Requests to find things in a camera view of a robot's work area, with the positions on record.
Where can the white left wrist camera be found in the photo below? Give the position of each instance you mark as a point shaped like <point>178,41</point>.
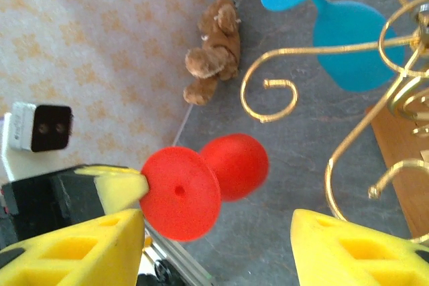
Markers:
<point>50,128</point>

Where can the blue plastic wine glass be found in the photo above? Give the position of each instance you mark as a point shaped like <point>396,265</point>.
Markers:
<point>352,24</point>

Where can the aluminium table side rail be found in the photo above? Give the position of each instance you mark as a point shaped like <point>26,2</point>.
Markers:
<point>181,262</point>

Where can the red plastic wine glass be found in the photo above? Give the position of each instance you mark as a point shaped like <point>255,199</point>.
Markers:
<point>181,195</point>

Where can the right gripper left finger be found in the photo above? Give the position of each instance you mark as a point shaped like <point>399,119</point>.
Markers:
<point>67,259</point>

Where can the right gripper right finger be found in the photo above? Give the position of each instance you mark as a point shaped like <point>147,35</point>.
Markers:
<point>352,259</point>

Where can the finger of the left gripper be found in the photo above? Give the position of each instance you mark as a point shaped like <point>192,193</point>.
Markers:
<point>120,187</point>

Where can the brown teddy bear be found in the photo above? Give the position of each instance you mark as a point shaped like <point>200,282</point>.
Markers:
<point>218,51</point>

